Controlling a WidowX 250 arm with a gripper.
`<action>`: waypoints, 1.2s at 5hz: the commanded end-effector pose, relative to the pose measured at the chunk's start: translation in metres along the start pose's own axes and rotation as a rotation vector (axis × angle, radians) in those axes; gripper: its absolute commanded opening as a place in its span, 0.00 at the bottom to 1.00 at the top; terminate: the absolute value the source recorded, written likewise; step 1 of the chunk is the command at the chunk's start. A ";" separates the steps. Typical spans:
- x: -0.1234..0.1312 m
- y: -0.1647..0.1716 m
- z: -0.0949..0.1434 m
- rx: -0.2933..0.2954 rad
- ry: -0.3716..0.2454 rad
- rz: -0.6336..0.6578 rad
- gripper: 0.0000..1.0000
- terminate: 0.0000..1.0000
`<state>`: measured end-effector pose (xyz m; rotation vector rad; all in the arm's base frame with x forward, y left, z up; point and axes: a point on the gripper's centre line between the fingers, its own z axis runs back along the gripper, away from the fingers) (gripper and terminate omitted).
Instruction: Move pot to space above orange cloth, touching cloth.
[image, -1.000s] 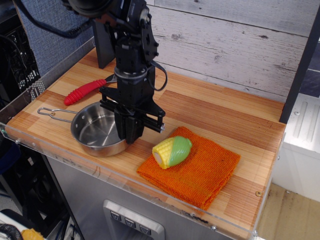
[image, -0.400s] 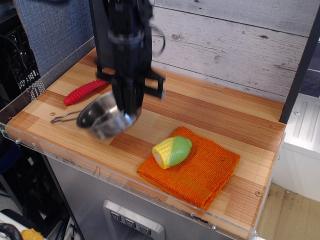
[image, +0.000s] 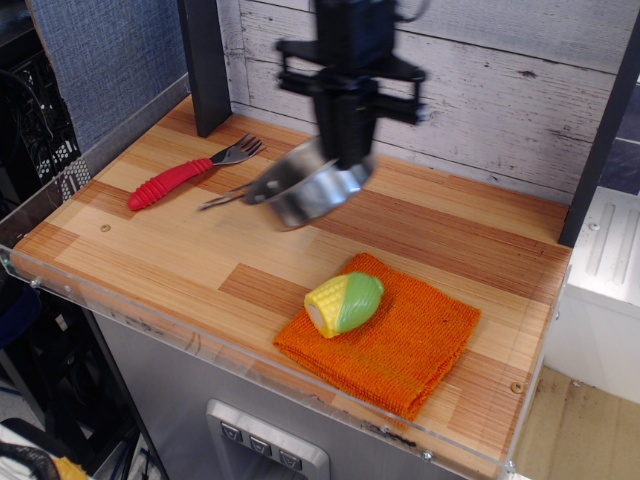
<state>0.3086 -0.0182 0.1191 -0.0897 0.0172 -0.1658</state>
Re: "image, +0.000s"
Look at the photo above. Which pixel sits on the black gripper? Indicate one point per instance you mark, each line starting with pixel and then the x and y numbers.
pixel 354 47

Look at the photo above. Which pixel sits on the stainless steel pot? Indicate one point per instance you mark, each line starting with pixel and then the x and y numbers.
pixel 303 186

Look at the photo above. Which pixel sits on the orange knitted cloth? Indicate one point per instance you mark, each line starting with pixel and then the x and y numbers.
pixel 396 359

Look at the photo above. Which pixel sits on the toy corn cob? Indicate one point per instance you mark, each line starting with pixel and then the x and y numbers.
pixel 343 303

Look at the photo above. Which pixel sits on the clear acrylic table guard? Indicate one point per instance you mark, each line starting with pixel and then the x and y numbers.
pixel 187 302

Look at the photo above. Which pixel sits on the silver button control panel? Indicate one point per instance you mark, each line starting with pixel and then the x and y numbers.
pixel 250 448

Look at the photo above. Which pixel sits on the yellow object with black mesh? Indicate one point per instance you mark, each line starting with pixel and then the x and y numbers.
pixel 27 462

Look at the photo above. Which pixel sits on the red handled fork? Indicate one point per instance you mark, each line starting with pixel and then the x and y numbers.
pixel 162 184

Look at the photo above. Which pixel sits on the black left upright post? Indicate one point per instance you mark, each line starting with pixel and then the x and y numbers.
pixel 203 45

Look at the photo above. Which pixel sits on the black upright post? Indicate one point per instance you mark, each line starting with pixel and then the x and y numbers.
pixel 203 45
pixel 611 120

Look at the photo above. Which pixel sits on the black right upright post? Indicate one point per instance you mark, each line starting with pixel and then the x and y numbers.
pixel 611 120

